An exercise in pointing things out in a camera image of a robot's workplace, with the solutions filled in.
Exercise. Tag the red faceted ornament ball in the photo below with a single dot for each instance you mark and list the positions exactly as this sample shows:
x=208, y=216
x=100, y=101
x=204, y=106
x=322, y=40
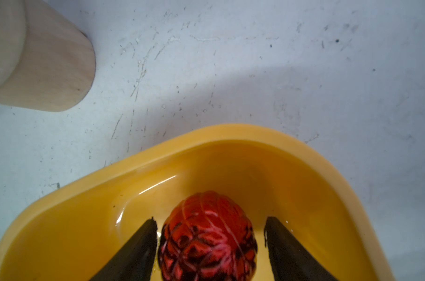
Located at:
x=207, y=237

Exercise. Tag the yellow plastic tray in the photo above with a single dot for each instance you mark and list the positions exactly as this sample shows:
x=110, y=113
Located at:
x=70, y=234

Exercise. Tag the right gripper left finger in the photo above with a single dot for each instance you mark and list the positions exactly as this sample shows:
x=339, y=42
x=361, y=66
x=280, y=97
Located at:
x=135, y=260

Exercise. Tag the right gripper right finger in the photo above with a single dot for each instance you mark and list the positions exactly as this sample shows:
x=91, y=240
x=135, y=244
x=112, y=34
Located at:
x=289, y=259

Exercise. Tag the small green christmas tree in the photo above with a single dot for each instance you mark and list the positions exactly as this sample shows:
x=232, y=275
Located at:
x=46, y=62

